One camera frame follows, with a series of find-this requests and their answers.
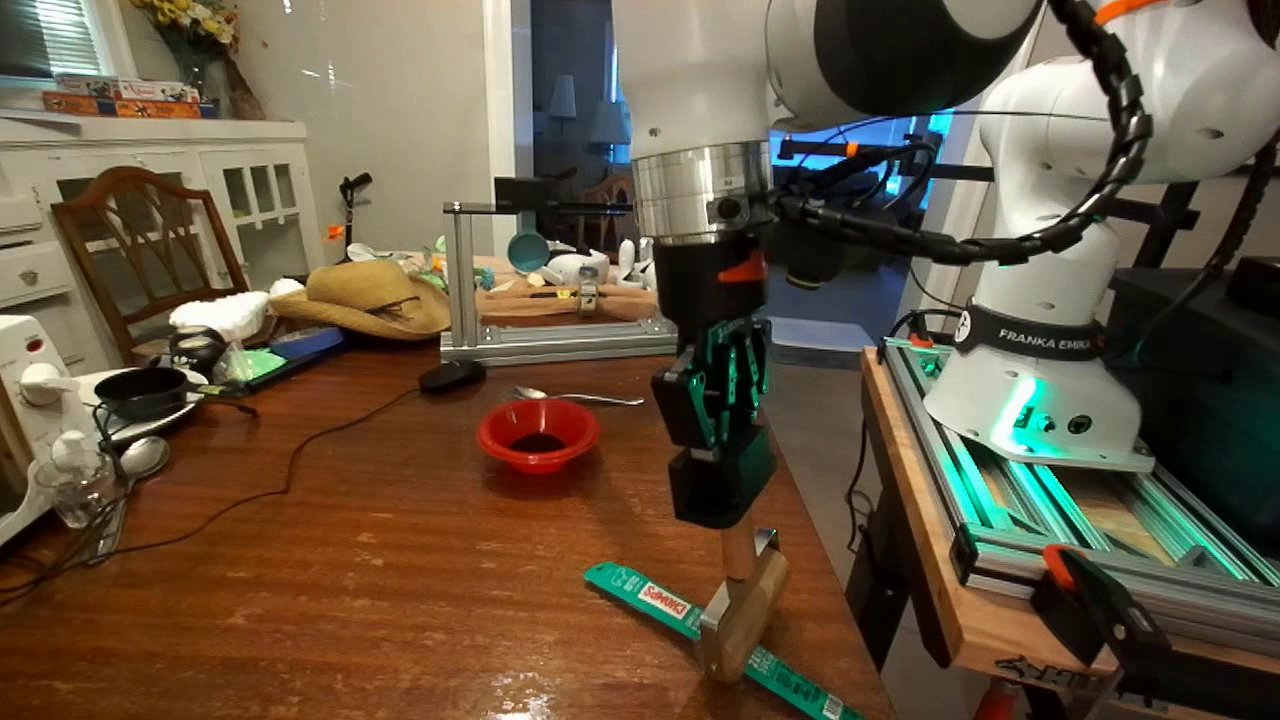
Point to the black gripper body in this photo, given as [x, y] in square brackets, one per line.
[715, 388]

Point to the green packet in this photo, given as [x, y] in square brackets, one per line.
[683, 618]

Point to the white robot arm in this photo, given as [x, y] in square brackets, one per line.
[1079, 102]

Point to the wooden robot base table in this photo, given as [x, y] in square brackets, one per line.
[956, 533]

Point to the red bowl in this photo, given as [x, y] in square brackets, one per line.
[537, 439]

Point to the metal spoon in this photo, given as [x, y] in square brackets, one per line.
[583, 396]

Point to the black computer mouse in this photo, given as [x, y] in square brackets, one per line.
[449, 379]

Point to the orange black clamp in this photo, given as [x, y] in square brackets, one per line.
[1094, 612]

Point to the green blue book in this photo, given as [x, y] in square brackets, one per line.
[249, 371]

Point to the white cabinet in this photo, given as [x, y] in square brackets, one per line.
[253, 168]

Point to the black pan on plate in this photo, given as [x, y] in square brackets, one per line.
[143, 396]

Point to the wooden chair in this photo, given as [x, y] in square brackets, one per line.
[147, 241]

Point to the flower vase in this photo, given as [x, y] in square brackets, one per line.
[200, 40]

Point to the white toaster oven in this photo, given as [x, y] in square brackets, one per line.
[46, 430]

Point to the aluminium frame camera stand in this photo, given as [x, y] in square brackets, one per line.
[524, 299]

